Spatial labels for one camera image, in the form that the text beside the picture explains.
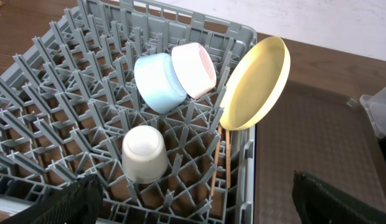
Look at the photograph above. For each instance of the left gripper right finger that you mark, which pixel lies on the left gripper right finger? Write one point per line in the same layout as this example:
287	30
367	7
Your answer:
316	201

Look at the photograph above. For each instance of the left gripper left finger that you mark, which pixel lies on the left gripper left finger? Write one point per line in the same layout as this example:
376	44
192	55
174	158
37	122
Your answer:
80	202

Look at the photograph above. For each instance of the white cup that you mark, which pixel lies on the white cup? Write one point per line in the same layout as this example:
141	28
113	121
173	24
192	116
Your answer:
144	156

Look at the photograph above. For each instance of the wooden chopstick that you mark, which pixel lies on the wooden chopstick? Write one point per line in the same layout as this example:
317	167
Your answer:
227	153
216	159

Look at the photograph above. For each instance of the yellow plate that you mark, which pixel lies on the yellow plate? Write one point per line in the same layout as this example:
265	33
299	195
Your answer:
255	84

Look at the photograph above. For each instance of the light blue bowl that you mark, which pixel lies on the light blue bowl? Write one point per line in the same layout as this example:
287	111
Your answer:
157	82

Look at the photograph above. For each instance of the white pink bowl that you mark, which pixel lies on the white pink bowl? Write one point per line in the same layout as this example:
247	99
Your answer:
194	69

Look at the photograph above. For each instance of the grey dishwasher rack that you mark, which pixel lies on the grey dishwasher rack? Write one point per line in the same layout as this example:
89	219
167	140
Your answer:
66	104

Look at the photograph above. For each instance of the dark brown serving tray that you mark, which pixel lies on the dark brown serving tray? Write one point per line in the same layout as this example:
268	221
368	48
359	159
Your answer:
321	132

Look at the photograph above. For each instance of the clear plastic bin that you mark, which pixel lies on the clear plastic bin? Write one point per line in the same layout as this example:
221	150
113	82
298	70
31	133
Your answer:
375	107

